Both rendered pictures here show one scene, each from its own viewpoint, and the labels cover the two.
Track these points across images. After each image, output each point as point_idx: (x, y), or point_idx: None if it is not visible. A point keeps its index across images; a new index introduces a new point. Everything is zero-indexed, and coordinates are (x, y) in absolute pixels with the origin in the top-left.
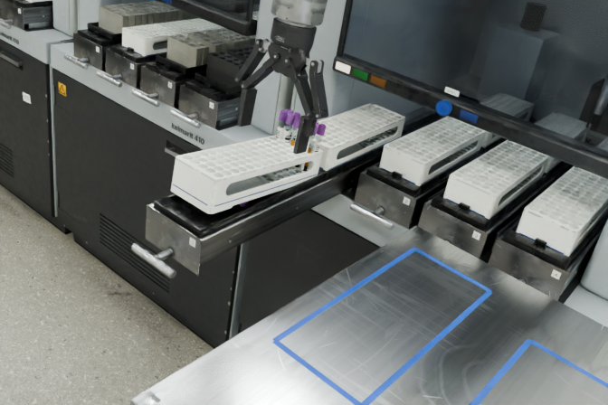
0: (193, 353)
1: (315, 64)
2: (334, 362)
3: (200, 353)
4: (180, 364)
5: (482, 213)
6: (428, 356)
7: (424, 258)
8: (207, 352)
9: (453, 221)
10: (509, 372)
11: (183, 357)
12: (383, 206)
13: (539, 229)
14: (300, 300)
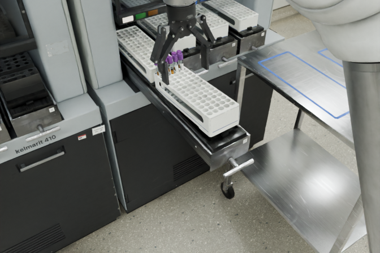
0: (99, 241)
1: (205, 17)
2: (345, 104)
3: (102, 236)
4: (107, 250)
5: (225, 35)
6: (334, 78)
7: (265, 61)
8: (102, 232)
9: (223, 47)
10: (337, 62)
11: (101, 247)
12: (190, 68)
13: (247, 23)
14: (305, 105)
